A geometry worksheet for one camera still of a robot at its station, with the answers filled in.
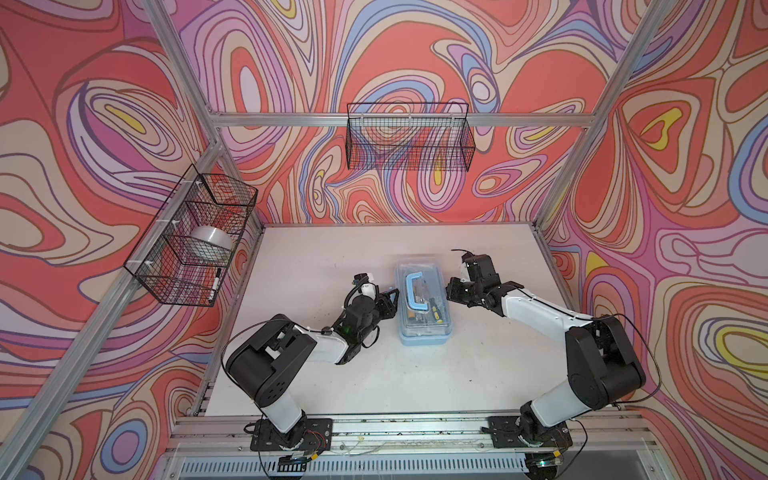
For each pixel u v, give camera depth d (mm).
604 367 445
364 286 798
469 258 813
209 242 704
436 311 843
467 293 770
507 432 728
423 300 839
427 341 875
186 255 751
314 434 727
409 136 967
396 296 863
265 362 465
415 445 721
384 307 785
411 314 840
